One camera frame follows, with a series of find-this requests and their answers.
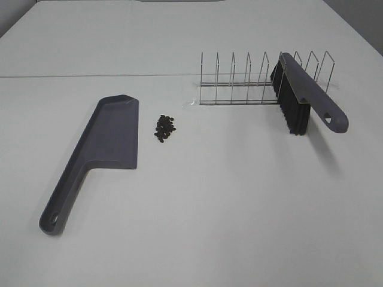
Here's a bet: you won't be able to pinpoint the pile of coffee beans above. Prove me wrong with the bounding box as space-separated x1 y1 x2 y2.
154 114 176 143

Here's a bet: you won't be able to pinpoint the grey plastic dustpan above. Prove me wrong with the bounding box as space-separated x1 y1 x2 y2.
39 94 139 236

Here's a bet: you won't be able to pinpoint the grey hand brush black bristles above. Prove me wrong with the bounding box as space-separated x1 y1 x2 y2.
270 53 349 135

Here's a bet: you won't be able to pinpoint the metal wire rack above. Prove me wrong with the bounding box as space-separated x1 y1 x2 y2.
196 50 336 106

